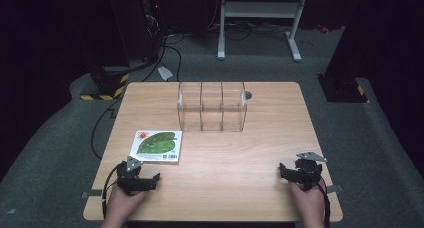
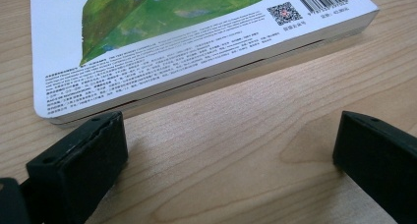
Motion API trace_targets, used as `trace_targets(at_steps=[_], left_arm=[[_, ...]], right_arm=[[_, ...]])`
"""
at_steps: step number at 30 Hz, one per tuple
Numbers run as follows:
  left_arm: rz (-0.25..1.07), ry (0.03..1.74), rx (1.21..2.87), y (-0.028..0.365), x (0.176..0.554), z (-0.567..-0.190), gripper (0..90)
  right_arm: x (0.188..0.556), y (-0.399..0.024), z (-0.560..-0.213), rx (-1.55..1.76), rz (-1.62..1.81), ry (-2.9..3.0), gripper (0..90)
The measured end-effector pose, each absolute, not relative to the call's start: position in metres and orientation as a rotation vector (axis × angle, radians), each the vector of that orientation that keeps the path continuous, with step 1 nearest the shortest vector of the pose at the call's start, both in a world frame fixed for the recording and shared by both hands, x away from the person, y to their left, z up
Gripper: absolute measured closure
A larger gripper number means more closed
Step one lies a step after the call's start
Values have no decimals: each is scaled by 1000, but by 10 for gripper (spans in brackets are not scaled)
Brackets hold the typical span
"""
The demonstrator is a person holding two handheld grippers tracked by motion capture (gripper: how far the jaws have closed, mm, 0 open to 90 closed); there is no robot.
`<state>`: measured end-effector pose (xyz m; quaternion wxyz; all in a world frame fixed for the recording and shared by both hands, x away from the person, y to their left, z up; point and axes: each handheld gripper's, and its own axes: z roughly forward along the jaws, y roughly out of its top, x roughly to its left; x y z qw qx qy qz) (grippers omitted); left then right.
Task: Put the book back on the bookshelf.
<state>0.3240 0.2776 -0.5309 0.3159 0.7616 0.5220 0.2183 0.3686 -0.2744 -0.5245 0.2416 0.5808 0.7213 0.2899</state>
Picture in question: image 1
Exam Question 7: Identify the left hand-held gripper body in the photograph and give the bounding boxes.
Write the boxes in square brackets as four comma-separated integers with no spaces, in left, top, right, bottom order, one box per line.
[115,155,148,196]

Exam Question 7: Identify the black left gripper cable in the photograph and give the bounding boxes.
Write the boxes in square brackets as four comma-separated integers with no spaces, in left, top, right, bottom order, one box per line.
[101,163,124,220]

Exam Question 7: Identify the black floor cable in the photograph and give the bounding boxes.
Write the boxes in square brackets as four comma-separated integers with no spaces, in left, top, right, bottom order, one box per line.
[141,33,185,83]
[90,97,124,161]

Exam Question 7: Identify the person's right hand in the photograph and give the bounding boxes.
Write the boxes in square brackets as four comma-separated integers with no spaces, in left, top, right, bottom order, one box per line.
[288,181,327,219]

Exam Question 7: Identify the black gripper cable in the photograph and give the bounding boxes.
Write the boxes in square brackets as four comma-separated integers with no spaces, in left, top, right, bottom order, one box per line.
[313,178,332,228]
[101,163,124,220]

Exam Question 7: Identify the green leaf picture book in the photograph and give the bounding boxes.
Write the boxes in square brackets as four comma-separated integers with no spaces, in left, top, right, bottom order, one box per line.
[128,129,184,164]

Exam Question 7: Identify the grey tape strip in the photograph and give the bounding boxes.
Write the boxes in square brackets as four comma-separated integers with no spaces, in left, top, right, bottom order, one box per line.
[325,184,344,195]
[80,189,104,200]

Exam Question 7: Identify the person's left hand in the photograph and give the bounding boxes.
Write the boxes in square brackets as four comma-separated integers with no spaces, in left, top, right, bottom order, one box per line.
[105,183,148,220]

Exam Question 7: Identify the white paper scrap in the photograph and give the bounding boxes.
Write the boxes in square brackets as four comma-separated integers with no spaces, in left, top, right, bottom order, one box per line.
[156,65,174,82]

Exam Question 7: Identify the black computer tower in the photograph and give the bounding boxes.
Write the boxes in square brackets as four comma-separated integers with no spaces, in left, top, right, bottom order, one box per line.
[106,0,167,64]

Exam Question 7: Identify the black striped stand base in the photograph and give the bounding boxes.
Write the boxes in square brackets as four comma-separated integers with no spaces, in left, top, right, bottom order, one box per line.
[317,74,370,104]
[79,65,131,102]

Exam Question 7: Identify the small red object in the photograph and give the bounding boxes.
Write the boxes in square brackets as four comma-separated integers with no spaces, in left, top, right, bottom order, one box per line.
[315,23,332,35]

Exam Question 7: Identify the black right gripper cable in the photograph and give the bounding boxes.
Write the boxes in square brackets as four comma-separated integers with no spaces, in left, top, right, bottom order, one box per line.
[313,178,332,228]

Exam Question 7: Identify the white metal stand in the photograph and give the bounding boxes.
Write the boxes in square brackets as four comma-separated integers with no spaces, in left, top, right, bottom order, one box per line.
[216,0,311,63]

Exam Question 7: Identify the clear acrylic book rack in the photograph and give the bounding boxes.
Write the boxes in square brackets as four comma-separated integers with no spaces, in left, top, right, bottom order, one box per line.
[176,81,248,133]

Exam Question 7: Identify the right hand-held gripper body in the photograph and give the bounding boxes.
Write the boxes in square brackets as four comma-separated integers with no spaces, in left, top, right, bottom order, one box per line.
[292,151,328,192]

